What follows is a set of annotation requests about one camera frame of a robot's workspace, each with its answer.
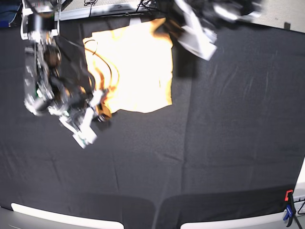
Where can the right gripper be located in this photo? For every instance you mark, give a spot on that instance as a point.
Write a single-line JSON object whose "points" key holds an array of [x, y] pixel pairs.
{"points": [[78, 111]]}

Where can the white front bar left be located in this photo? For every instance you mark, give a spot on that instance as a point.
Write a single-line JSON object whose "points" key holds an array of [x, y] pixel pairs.
{"points": [[66, 219]]}

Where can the grey monitor stand foot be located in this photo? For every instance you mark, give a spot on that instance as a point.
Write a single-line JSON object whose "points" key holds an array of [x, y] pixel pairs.
{"points": [[135, 21]]}

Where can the black table cloth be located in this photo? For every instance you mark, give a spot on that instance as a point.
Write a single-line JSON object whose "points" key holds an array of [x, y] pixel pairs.
{"points": [[230, 145]]}

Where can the white bar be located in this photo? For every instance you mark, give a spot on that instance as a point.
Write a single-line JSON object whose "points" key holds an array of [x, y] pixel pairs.
{"points": [[236, 223], [66, 219]]}

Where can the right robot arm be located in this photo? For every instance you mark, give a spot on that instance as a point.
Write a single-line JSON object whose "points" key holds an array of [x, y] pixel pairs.
{"points": [[53, 83]]}

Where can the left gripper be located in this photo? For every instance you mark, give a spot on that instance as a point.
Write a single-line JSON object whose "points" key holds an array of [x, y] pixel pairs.
{"points": [[191, 20]]}

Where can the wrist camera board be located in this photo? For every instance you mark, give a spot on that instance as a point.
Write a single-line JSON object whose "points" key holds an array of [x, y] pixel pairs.
{"points": [[85, 137], [199, 43]]}

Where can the white front bar right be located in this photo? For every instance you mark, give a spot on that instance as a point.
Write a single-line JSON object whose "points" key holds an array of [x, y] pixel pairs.
{"points": [[236, 223]]}

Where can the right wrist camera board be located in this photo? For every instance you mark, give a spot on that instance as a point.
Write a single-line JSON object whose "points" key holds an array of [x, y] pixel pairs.
{"points": [[85, 137]]}

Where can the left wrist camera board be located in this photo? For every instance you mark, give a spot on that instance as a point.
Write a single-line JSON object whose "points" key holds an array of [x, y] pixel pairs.
{"points": [[199, 43]]}

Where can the yellow t-shirt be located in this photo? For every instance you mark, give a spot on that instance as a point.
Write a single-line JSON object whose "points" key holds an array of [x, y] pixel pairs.
{"points": [[135, 64]]}

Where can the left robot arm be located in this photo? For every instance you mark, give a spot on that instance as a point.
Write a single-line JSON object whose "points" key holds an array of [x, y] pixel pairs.
{"points": [[213, 14]]}

